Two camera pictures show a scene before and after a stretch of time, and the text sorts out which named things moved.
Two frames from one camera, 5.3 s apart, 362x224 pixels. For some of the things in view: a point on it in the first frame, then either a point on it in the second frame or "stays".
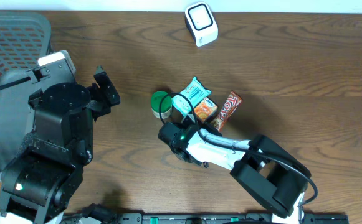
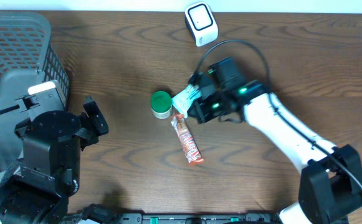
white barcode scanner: x=201 y=22 stays
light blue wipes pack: x=195 y=91 stays
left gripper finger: x=106 y=86 -> x=96 y=116
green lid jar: x=166 y=104 stays
